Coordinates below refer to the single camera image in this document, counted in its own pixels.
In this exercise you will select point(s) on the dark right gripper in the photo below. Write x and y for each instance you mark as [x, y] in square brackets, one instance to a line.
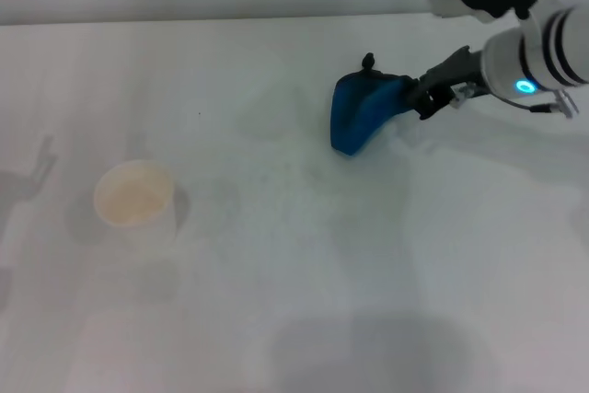
[455, 68]

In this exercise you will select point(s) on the blue rag with black trim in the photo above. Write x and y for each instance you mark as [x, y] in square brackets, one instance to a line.
[359, 107]

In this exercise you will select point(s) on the white paper cup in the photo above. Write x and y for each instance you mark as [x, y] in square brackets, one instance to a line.
[133, 195]

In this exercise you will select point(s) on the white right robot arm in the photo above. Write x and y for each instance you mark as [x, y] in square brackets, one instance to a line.
[543, 52]

